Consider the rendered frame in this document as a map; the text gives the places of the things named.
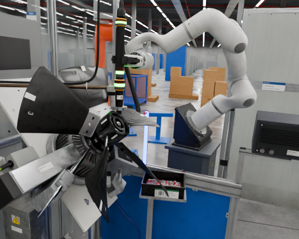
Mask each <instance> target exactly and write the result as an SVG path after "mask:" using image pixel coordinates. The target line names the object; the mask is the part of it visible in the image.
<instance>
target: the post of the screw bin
mask: <svg viewBox="0 0 299 239"><path fill-rule="evenodd" d="M153 204H154V200H153V199H148V208H147V226H146V239H151V235H152V220H153Z"/></svg>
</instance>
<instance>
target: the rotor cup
mask: <svg viewBox="0 0 299 239"><path fill-rule="evenodd" d="M105 119H107V120H106V121H105V122H104V123H103V124H101V122H103V121H104V120H105ZM118 121H119V122H120V123H121V125H120V126H119V125H118V124H117V122H118ZM129 133H130V128H129V125H128V123H127V121H126V119H125V118H124V117H123V116H122V115H121V114H119V113H118V112H116V111H110V112H108V113H107V114H106V115H104V116H103V117H102V118H100V121H99V123H98V125H97V127H96V129H95V131H94V133H93V135H92V137H91V138H90V137H87V136H85V139H86V142H87V143H88V145H89V146H90V147H91V148H92V149H93V150H94V151H95V152H97V153H99V154H102V153H103V151H101V148H102V147H104V144H105V136H106V135H107V136H108V143H109V145H107V148H109V152H111V151H112V149H113V145H115V144H117V143H118V142H120V141H121V140H123V139H124V138H125V137H127V136H128V135H129ZM116 134H117V136H116V137H115V138H113V139H111V138H112V137H113V136H115V135H116ZM109 152H108V153H109Z"/></svg>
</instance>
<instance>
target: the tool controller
mask: <svg viewBox="0 0 299 239"><path fill-rule="evenodd" d="M252 153H256V154H262V155H268V156H275V157H282V158H287V159H294V160H299V115H297V114H287V113H279V112H270V111H261V110H258V111H257V114H256V120H255V125H254V131H253V136H252Z"/></svg>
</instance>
